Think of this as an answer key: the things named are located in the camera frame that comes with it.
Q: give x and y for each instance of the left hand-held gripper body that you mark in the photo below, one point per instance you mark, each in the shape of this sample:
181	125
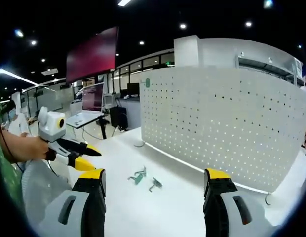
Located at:
50	126

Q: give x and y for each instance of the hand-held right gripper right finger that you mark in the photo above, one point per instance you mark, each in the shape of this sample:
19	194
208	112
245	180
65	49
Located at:
229	212

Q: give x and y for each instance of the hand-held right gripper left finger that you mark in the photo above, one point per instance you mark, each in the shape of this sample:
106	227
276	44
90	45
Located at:
71	212

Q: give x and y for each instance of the white perforated mounting plate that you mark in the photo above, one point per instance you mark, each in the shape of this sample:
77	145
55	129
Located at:
217	128

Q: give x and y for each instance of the person's left hand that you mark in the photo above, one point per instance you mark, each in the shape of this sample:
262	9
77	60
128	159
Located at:
35	149

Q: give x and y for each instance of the black stand legs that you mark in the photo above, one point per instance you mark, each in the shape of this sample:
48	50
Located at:
103	128

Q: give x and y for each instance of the grey mesh office chair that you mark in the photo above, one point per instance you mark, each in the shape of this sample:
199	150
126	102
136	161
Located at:
37	187

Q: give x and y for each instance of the silver desktop monitor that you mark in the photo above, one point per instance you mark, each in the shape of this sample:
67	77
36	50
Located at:
93	97

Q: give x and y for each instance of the black bag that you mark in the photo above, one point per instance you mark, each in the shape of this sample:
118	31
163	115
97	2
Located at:
118	118

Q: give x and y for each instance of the ceiling air vent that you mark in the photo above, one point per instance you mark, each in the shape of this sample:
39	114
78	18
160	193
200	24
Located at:
49	71

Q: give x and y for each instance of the long ceiling light strip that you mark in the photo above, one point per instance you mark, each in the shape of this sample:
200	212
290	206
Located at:
14	76
124	2

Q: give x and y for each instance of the person's green patterned shirt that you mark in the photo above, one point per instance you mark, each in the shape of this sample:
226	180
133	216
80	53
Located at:
5	177

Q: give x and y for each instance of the black monitor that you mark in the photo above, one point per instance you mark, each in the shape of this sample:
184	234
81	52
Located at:
133	89

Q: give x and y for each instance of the metal shelving rack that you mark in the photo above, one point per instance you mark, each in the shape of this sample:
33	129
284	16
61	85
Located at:
266	66

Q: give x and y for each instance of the round ceiling spotlights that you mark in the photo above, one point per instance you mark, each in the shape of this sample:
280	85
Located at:
182	25

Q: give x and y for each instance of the large red wall screen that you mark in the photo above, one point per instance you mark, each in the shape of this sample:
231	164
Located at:
93	54

